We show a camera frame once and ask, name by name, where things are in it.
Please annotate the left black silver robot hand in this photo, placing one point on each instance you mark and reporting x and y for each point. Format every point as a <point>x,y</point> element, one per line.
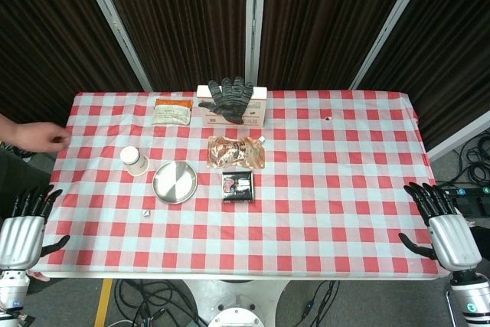
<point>21,240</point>

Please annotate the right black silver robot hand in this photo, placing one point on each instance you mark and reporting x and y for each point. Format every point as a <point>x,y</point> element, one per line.
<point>453,240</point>

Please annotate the bare person's hand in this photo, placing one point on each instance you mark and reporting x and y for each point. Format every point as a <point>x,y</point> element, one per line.
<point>40,137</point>

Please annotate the white paper cup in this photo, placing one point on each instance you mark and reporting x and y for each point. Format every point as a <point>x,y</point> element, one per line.
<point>134,160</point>

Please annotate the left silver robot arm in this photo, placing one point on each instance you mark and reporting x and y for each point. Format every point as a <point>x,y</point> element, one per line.
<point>11,292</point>

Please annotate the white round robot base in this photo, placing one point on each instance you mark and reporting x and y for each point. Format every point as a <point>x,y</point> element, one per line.
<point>233,304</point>

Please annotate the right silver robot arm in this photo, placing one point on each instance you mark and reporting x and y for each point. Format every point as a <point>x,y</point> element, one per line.
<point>472,298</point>

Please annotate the bare person's forearm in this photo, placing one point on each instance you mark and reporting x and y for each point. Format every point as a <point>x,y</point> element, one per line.
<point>5,129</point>

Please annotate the round metal plate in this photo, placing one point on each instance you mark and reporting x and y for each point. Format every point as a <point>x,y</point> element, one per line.
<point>175,182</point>

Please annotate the black power strip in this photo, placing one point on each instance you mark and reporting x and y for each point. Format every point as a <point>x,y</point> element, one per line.
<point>465,195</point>

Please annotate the yellow floor tape strip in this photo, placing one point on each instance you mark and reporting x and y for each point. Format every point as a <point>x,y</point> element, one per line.
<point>103,302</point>

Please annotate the white orange food packet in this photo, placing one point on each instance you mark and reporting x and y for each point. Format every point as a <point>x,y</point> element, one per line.
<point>172,112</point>

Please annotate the red white checkered tablecloth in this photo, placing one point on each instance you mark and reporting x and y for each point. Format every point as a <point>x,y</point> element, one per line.
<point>306,197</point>

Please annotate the grey black knitted glove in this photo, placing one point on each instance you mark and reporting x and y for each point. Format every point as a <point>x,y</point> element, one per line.
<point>229,101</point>

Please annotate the orange spouted food pouch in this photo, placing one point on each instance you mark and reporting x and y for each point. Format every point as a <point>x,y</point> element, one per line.
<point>235,151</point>

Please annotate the black luncheon meat can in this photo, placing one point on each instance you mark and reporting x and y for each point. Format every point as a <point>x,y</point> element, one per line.
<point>238,187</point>

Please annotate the white orange cardboard box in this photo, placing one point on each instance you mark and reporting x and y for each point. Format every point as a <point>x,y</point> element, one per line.
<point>254,110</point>

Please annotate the white partition frame rail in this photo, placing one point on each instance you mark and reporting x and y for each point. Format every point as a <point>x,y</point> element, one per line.
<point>459,135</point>

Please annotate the white partition frame post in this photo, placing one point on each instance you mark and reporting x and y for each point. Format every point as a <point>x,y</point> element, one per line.
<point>115,24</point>
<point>254,20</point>
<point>390,24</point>

